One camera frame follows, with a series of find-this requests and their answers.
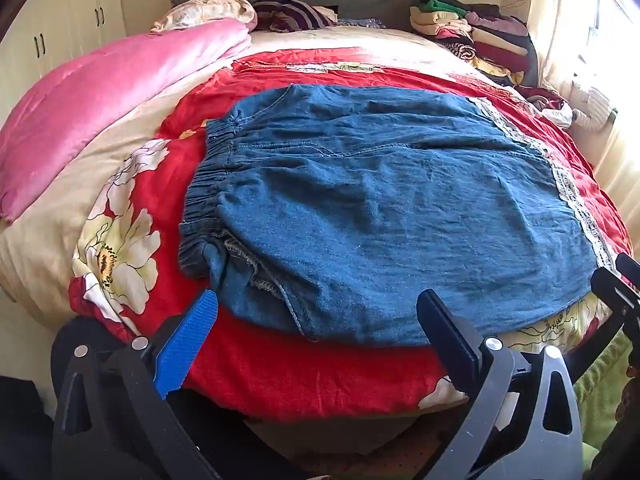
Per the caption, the red floral bedspread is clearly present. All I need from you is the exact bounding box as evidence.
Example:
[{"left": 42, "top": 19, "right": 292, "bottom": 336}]
[{"left": 67, "top": 47, "right": 636, "bottom": 421}]

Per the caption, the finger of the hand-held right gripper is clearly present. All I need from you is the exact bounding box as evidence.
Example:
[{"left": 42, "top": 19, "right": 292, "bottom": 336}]
[
  {"left": 616, "top": 253, "right": 640, "bottom": 283},
  {"left": 562, "top": 267, "right": 640, "bottom": 378}
]

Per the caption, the blue denim pants lace trim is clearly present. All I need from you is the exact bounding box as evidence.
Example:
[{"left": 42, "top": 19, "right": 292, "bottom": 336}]
[{"left": 177, "top": 84, "right": 617, "bottom": 348}]

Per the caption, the blue patterned cloth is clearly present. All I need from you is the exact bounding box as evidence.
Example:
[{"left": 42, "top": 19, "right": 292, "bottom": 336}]
[{"left": 337, "top": 17, "right": 387, "bottom": 30}]

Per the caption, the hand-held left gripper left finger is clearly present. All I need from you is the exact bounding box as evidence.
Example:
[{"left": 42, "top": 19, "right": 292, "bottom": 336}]
[{"left": 50, "top": 289, "right": 221, "bottom": 480}]

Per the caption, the white knit garment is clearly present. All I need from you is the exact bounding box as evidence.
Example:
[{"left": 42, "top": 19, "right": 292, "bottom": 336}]
[{"left": 542, "top": 82, "right": 618, "bottom": 133}]

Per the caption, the pink quilt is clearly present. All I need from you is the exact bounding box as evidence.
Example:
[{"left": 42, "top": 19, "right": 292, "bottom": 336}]
[{"left": 0, "top": 17, "right": 253, "bottom": 333}]

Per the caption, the stack of folded clothes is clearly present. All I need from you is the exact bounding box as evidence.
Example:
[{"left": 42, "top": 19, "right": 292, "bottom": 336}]
[{"left": 410, "top": 0, "right": 538, "bottom": 86}]

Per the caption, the floral pillow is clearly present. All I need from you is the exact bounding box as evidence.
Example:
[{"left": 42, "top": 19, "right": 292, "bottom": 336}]
[{"left": 150, "top": 0, "right": 258, "bottom": 33}]

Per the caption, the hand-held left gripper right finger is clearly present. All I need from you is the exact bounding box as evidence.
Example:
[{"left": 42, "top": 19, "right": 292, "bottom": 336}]
[{"left": 416, "top": 289, "right": 583, "bottom": 480}]

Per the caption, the white wardrobe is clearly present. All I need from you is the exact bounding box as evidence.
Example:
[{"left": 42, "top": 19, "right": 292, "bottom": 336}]
[{"left": 0, "top": 0, "right": 126, "bottom": 91}]

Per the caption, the cream curtain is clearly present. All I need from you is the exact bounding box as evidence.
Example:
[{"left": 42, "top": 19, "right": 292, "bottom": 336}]
[{"left": 527, "top": 0, "right": 640, "bottom": 241}]

